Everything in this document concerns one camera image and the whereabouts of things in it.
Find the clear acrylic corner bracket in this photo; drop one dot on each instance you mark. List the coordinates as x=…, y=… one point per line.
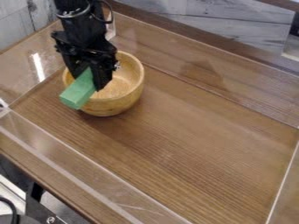
x=111, y=27

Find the green wooden block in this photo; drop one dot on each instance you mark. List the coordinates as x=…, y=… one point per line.
x=78, y=89

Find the brown wooden bowl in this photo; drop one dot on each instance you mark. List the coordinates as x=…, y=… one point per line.
x=122, y=92

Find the black table leg bracket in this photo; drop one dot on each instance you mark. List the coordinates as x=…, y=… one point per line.
x=35, y=209

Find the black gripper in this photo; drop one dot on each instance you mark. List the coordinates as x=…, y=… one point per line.
x=85, y=47

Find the clear acrylic tray walls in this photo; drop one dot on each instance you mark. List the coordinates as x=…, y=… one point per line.
x=197, y=155

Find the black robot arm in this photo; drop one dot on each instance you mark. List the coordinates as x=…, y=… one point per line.
x=85, y=5

